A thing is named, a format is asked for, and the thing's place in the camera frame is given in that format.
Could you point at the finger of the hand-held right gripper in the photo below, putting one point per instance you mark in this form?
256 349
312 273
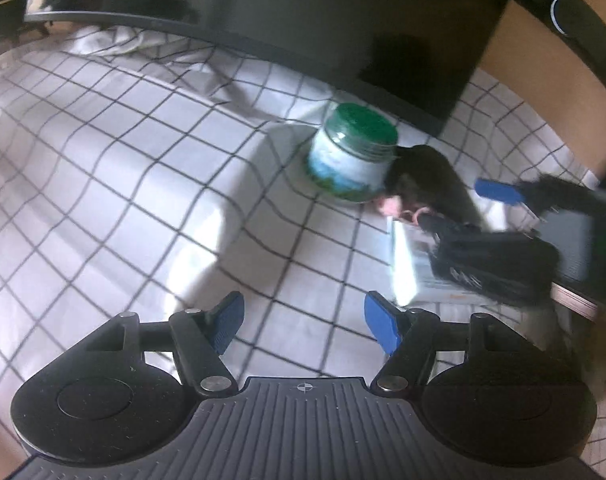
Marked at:
498 191
483 260

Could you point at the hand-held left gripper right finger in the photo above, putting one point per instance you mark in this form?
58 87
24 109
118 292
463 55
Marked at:
383 324

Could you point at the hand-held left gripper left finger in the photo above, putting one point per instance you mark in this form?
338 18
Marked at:
230 319

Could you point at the black plush rat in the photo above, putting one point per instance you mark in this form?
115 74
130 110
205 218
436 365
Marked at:
428 175

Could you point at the green-lid glass jar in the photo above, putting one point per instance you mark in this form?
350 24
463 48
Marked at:
350 160

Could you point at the black device with white rings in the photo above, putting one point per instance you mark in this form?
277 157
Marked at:
583 40

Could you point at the checkered white tablecloth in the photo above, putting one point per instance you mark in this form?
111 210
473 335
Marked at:
108 185

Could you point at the black computer monitor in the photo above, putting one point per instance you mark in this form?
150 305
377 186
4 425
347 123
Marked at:
283 10

